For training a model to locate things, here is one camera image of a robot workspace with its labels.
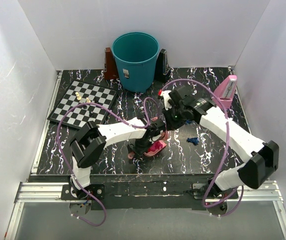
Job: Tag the pink dustpan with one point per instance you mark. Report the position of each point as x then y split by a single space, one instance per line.
135 154

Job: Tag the pink hand brush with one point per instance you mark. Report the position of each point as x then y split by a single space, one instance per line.
164 135

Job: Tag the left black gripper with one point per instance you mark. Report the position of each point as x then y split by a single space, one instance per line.
138 152

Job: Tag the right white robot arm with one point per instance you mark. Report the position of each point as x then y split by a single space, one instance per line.
260 158

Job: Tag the pink metronome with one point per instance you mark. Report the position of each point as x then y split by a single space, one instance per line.
226 90

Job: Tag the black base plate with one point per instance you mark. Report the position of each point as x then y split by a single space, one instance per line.
139 191

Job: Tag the teal plastic waste bin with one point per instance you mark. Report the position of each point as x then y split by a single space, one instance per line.
135 55

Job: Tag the black metronome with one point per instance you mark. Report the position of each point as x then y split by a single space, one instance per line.
162 68

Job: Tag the brown metronome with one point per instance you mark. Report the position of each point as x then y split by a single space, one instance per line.
110 68

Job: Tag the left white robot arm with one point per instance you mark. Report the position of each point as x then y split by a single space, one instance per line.
90 141

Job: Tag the cream chess pawn rear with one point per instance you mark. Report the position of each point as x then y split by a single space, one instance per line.
78 97

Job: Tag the blue paper scrap front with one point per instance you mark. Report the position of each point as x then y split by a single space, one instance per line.
193 140

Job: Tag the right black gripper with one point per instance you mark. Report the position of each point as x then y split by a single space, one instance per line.
171 125

